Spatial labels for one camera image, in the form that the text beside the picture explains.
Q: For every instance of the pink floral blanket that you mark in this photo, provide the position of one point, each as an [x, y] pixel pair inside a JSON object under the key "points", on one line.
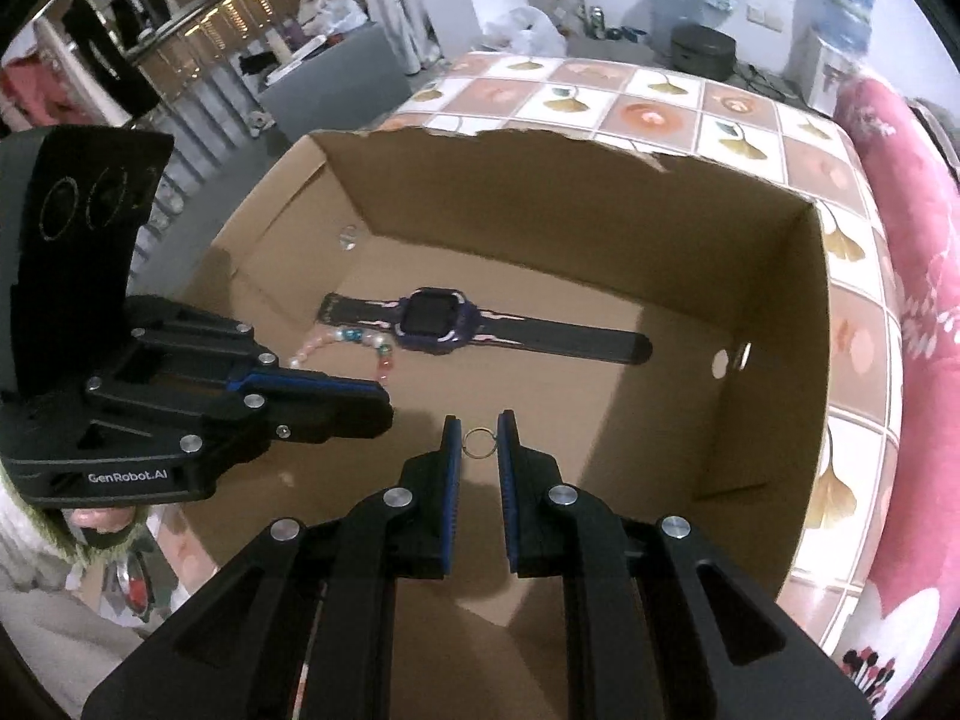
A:
{"points": [[915, 390]]}

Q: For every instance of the metal railing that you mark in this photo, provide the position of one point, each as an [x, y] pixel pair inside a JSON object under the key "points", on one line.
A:
{"points": [[225, 15]]}

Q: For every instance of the grey chair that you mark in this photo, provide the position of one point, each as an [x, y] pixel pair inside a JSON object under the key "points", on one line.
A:
{"points": [[330, 90]]}

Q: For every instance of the water dispenser with blue bottle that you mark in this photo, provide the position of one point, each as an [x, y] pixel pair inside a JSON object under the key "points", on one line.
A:
{"points": [[832, 52]]}

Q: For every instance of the person's left hand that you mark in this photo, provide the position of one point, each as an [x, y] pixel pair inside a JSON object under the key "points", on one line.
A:
{"points": [[94, 517]]}

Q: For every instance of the white plastic bag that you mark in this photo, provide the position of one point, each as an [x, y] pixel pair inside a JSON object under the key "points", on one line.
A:
{"points": [[525, 30]]}

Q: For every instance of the clear plastic jug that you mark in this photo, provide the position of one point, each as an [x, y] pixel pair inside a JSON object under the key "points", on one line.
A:
{"points": [[679, 7]]}

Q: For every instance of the white wall socket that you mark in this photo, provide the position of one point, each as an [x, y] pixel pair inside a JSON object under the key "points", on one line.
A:
{"points": [[766, 16]]}

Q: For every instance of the white curtain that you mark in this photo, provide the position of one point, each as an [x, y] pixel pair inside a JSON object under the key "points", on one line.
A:
{"points": [[386, 0]]}

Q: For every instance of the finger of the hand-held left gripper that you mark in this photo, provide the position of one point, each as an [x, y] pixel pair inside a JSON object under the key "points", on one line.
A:
{"points": [[195, 337], [330, 416]]}

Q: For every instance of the green can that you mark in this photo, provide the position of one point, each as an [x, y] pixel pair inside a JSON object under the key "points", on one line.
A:
{"points": [[597, 21]]}

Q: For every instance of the black hanging garment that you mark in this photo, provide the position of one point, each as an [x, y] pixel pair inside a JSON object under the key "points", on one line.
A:
{"points": [[105, 37]]}

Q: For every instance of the dark rice cooker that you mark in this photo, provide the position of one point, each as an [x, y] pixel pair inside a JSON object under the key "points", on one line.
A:
{"points": [[701, 49]]}

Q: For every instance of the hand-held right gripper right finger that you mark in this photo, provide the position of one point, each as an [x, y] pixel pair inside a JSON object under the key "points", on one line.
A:
{"points": [[508, 495]]}

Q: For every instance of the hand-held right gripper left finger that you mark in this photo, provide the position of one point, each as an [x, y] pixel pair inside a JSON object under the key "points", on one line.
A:
{"points": [[450, 495]]}

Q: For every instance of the brown cardboard box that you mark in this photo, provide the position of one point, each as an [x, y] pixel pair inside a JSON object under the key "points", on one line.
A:
{"points": [[600, 427]]}

